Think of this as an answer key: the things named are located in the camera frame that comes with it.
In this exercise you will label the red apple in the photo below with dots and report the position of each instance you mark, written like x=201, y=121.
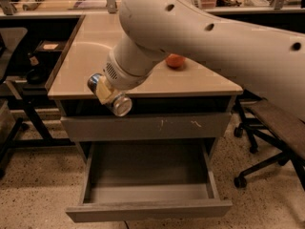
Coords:
x=175, y=61

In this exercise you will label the black side table left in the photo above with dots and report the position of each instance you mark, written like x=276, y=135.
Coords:
x=35, y=63

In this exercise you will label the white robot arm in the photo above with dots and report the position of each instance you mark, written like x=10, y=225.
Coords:
x=268, y=62

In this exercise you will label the grey drawer cabinet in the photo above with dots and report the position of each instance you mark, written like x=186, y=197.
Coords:
x=193, y=89

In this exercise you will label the black office chair right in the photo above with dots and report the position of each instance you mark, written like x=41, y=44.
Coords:
x=259, y=117

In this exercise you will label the open grey middle drawer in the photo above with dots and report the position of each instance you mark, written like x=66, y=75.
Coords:
x=139, y=180

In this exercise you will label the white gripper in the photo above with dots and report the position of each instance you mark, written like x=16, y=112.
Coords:
x=116, y=74

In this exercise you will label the silver blue redbull can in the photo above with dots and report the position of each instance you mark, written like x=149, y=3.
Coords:
x=121, y=105

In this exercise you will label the closed grey top drawer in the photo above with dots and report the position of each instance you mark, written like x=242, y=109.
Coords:
x=145, y=126

